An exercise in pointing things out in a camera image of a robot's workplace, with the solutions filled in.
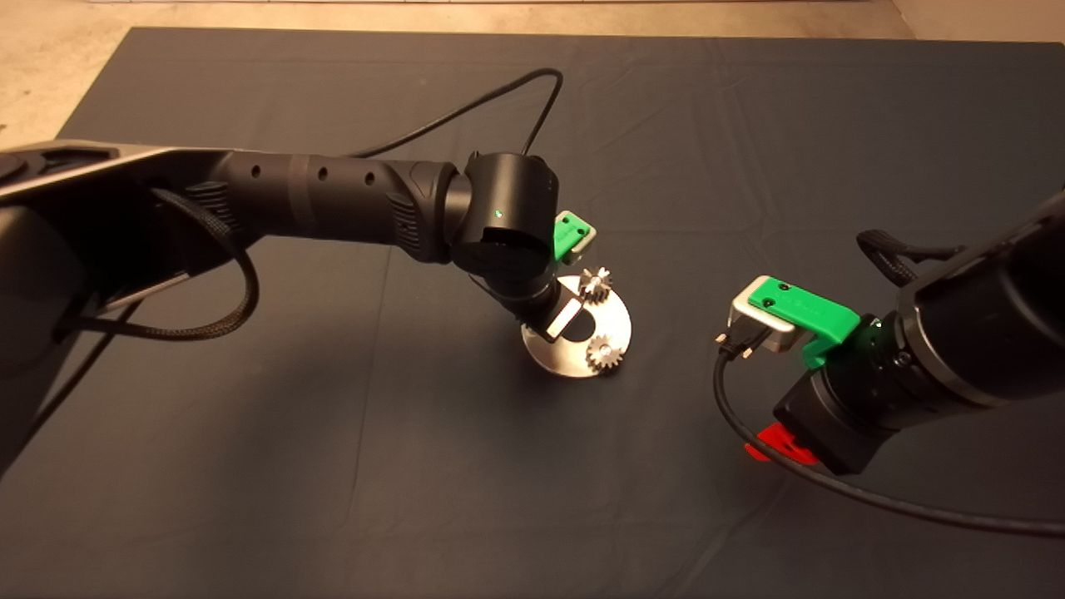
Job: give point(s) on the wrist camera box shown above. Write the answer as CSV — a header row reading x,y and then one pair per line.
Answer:
x,y
753,320
589,240

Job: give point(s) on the dark grey table cloth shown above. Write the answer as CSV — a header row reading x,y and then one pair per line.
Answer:
x,y
749,125

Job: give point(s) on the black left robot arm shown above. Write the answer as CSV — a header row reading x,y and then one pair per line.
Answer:
x,y
333,195

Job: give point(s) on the left wrist green camera mount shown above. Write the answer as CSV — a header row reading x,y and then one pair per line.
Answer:
x,y
569,235

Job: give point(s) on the wrist green camera mount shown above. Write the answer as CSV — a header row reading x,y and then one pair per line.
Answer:
x,y
811,312
569,235

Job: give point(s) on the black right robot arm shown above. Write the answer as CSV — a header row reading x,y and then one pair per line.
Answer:
x,y
990,333

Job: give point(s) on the round metal carrier plate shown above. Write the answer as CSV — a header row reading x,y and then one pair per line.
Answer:
x,y
566,359

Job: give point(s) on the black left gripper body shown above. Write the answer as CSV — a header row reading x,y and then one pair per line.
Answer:
x,y
551,316

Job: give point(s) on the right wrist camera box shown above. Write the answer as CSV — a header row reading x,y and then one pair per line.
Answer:
x,y
753,320

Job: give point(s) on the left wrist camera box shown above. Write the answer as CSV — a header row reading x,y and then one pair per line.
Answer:
x,y
589,240

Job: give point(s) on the right wrist green camera mount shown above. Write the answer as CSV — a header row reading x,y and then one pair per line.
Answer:
x,y
811,312

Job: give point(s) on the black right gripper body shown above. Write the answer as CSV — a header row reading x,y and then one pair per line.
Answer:
x,y
836,420

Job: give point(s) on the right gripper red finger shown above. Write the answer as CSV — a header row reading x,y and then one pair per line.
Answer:
x,y
772,451

